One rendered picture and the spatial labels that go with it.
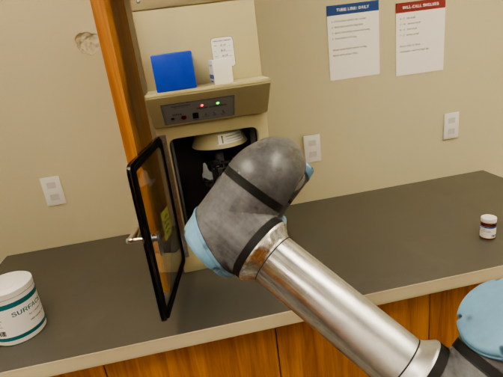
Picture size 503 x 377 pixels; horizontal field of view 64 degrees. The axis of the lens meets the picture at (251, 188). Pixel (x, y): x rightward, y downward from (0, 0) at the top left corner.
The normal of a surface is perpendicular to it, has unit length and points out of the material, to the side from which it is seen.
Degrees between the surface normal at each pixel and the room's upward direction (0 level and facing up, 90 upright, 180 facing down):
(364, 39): 90
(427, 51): 90
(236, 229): 52
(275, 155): 44
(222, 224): 61
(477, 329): 37
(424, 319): 90
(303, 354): 90
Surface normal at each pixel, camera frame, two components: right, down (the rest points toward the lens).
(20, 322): 0.62, 0.19
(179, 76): 0.17, 0.31
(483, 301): -0.69, -0.65
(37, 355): -0.12, -0.94
